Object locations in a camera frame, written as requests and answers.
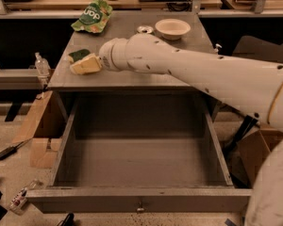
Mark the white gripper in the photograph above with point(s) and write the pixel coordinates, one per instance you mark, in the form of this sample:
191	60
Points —
106	56

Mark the green and yellow sponge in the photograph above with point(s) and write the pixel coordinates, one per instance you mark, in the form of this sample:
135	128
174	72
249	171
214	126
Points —
77	55

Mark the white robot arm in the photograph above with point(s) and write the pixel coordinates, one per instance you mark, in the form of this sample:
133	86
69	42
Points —
254	87

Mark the open grey top drawer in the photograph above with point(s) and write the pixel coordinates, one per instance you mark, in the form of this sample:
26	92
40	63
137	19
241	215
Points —
122	149

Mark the grey cabinet with top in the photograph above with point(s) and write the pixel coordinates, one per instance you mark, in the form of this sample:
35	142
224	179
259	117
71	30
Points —
124	24

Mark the metal drawer knob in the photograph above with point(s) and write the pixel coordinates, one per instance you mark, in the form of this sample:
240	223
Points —
140	208

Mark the clear plastic bottle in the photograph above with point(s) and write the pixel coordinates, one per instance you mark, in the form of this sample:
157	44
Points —
42	65

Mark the green chip bag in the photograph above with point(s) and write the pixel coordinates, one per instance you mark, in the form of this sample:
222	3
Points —
94	17

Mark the green soda can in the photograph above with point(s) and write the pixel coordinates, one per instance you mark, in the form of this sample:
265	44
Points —
145	29

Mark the white bowl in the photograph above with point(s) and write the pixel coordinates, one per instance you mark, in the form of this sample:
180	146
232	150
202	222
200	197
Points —
172	29

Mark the cardboard pieces left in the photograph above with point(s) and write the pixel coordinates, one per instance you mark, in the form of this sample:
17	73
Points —
43	126

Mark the black power adapter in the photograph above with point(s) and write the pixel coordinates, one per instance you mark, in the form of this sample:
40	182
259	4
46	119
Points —
7	152

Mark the white pump bottle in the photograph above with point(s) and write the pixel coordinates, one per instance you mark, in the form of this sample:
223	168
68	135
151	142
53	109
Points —
218	47

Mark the small bottle on floor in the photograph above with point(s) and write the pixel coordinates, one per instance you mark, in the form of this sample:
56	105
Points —
19	200

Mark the cardboard box right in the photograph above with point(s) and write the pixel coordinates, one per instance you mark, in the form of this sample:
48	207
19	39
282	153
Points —
255	148

